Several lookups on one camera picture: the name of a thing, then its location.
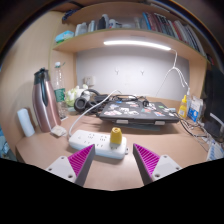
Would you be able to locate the wooden shelf unit with books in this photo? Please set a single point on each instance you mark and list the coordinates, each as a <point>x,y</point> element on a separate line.
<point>126,35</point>

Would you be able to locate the black headphones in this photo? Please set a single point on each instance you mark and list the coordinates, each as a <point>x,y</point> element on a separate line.
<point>81,104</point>

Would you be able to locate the black laptop with stickers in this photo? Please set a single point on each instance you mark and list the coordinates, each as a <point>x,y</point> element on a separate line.
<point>136,111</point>

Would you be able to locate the white LED light bar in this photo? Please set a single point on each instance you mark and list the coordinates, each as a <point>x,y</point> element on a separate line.
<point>136,44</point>

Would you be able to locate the yellow glue bottle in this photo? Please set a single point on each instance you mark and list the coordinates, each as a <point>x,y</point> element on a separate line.
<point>183,109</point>

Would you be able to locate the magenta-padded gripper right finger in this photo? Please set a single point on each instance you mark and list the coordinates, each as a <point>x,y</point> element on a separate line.
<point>163,166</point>

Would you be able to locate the white and green plush toy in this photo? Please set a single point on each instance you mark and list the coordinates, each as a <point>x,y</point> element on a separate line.
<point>71,95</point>

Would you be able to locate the pink thermos jug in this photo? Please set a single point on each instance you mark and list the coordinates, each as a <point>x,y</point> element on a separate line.
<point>45,106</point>

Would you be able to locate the blue and white box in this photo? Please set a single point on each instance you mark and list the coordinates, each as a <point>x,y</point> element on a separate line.
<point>195,110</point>

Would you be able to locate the clear plastic water bottle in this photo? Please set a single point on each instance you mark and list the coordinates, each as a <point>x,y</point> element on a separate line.
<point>59,90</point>

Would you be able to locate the small wall hook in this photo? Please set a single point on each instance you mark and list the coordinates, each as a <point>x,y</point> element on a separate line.
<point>142,71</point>

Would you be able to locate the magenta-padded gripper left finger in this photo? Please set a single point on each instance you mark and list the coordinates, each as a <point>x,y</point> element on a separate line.
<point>63,166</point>

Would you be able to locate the white wall outlet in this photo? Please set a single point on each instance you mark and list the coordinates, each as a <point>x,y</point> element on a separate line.
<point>88,80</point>

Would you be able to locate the white power strip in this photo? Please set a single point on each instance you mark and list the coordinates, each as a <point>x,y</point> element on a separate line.
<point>90,140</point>

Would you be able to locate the small beige lump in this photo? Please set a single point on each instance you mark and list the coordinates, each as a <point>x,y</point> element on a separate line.
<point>58,131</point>

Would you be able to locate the black monitor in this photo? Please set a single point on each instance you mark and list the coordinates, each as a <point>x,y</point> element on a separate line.
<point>215,100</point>

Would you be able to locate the white paper roll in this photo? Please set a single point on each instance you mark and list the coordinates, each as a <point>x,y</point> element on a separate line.
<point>26,122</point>

